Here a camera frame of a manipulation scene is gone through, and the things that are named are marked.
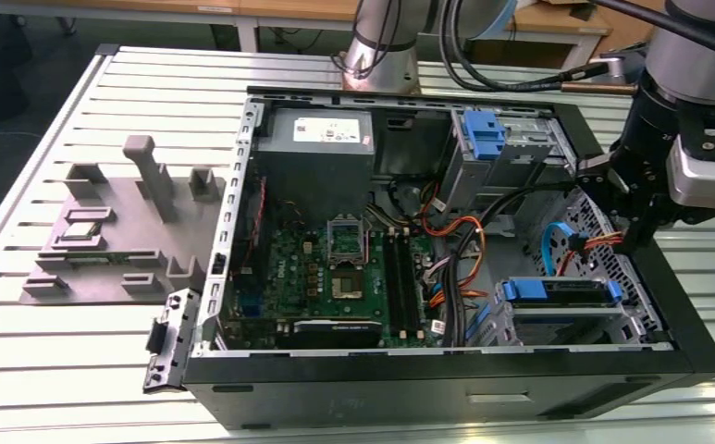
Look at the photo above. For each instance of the grey parts rack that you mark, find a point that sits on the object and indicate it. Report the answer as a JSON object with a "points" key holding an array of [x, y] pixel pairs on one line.
{"points": [[122, 240]]}

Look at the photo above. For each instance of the brown wooden cabinet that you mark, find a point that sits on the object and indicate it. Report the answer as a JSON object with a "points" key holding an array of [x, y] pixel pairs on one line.
{"points": [[626, 32]]}

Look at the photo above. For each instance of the black PC case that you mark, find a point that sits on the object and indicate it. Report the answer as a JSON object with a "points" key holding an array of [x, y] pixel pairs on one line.
{"points": [[394, 398]]}

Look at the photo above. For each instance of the CPU socket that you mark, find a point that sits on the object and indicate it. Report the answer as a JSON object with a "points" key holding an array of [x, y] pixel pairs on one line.
{"points": [[350, 284]]}

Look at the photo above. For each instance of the green motherboard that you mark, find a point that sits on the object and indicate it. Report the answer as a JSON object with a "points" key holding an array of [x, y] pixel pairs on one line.
{"points": [[298, 296]]}

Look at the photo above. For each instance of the black RAM slot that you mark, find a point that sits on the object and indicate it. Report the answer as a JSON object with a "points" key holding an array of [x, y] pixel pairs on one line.
{"points": [[397, 287], [413, 287]]}

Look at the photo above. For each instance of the metal disk bay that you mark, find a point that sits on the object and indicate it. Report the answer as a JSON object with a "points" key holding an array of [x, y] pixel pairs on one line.
{"points": [[567, 313]]}

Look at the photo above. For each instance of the wooden desk white frame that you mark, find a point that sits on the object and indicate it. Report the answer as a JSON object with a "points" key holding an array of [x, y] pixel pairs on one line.
{"points": [[147, 14], [554, 23]]}

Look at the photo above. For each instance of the hard disk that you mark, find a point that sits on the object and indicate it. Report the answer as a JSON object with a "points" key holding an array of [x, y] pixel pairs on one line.
{"points": [[525, 289]]}

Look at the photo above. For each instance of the silver CPU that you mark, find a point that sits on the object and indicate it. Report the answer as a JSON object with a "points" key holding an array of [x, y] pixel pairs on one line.
{"points": [[79, 234]]}

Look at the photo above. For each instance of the silver optical drive cage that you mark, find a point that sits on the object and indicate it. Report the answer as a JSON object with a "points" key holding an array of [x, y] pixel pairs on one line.
{"points": [[474, 185]]}

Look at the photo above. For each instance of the grey power supply unit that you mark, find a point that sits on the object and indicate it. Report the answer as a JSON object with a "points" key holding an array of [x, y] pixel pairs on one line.
{"points": [[314, 176]]}

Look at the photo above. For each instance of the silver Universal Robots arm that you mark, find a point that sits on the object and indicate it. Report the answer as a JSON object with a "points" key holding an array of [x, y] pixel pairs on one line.
{"points": [[703, 55]]}

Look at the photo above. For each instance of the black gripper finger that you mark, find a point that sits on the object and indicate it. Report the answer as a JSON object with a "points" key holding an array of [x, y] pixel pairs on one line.
{"points": [[647, 222], [601, 180]]}

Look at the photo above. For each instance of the black graphics card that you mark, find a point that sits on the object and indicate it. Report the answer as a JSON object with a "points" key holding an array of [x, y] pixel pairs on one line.
{"points": [[333, 335]]}

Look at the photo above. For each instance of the grey hinged case bracket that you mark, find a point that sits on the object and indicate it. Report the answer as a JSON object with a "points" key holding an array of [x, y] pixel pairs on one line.
{"points": [[178, 324]]}

